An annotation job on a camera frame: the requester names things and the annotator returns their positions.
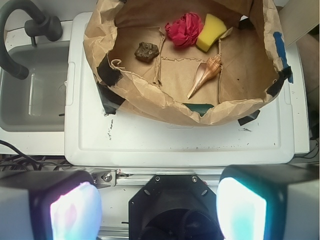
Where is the long spiral seashell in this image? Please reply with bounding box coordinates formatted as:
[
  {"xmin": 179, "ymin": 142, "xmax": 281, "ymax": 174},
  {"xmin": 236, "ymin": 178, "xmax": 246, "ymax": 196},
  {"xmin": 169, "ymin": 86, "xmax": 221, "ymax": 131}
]
[{"xmin": 186, "ymin": 54, "xmax": 222, "ymax": 99}]

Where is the brown paper bag tray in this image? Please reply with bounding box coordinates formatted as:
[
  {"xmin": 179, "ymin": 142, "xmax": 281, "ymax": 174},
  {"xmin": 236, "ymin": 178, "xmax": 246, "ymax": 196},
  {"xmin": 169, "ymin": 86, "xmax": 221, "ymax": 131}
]
[{"xmin": 83, "ymin": 0, "xmax": 293, "ymax": 127}]

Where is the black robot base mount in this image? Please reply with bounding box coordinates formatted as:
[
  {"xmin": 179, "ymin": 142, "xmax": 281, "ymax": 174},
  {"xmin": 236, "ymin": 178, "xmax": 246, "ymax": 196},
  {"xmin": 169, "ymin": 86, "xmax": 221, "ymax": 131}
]
[{"xmin": 128, "ymin": 175, "xmax": 225, "ymax": 240}]

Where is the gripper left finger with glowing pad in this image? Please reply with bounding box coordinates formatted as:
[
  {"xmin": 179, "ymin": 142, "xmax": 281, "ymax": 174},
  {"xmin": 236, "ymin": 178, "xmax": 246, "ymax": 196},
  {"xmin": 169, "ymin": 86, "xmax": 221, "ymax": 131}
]
[{"xmin": 0, "ymin": 170, "xmax": 102, "ymax": 240}]

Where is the black cables bundle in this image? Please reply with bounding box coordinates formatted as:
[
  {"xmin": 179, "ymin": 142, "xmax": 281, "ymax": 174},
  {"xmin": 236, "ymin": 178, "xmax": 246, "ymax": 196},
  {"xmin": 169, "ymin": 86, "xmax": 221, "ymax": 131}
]
[{"xmin": 0, "ymin": 139, "xmax": 70, "ymax": 172}]

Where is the dark grey curved faucet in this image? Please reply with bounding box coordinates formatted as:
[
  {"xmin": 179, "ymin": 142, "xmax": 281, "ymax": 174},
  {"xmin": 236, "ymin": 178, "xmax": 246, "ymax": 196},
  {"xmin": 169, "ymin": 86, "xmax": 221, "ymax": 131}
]
[{"xmin": 0, "ymin": 0, "xmax": 63, "ymax": 80}]

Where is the grey toy sink basin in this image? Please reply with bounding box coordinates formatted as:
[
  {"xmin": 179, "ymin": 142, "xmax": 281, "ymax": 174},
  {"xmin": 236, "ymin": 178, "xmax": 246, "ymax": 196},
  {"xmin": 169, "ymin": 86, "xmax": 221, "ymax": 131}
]
[{"xmin": 0, "ymin": 41, "xmax": 70, "ymax": 132}]

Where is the aluminium frame rail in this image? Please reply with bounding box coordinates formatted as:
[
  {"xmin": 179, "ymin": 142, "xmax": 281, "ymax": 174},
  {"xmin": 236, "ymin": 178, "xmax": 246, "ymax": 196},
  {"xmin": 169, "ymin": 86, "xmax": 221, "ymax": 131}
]
[{"xmin": 86, "ymin": 167, "xmax": 224, "ymax": 188}]

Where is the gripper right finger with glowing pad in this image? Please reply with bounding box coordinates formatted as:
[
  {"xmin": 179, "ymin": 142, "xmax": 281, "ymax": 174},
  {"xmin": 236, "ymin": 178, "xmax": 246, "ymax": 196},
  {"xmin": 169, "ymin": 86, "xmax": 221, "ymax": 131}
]
[{"xmin": 216, "ymin": 164, "xmax": 320, "ymax": 240}]

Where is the yellow sponge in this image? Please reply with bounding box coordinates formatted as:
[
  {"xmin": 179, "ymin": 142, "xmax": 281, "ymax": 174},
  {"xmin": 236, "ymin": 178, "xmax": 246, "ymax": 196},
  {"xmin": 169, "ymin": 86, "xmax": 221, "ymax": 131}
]
[{"xmin": 196, "ymin": 13, "xmax": 227, "ymax": 53}]

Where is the dark brown rock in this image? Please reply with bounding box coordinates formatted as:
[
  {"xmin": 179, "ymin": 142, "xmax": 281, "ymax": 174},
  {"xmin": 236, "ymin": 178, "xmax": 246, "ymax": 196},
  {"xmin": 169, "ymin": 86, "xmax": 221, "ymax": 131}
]
[{"xmin": 134, "ymin": 42, "xmax": 160, "ymax": 63}]

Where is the crumpled red paper ball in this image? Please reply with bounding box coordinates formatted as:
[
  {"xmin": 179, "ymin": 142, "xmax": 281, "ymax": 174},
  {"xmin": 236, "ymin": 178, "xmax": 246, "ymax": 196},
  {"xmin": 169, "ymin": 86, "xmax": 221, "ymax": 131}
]
[{"xmin": 164, "ymin": 12, "xmax": 204, "ymax": 48}]

